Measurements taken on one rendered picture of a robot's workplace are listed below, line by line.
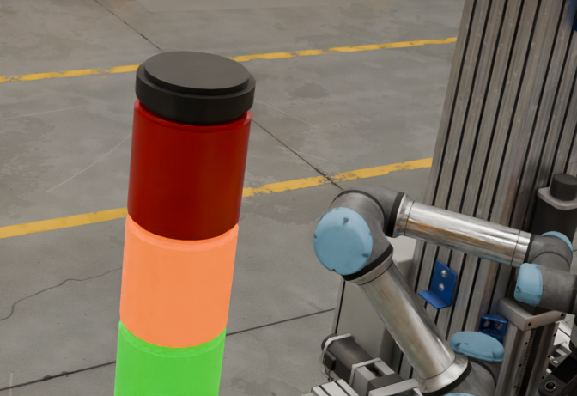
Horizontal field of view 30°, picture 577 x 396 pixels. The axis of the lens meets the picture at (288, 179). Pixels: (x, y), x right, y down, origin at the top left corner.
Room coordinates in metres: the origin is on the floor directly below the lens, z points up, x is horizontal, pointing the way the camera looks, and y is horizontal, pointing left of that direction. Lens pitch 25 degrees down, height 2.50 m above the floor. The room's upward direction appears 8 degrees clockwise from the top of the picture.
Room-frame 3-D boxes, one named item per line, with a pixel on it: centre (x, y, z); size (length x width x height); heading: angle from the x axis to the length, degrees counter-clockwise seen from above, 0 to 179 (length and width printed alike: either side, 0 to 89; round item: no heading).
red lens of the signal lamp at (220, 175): (0.42, 0.04, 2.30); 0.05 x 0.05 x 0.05
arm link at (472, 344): (1.92, -0.44, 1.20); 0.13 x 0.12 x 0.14; 166
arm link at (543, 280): (1.79, -0.51, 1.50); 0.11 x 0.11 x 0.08; 76
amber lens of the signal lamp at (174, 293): (0.42, 0.04, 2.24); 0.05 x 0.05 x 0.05
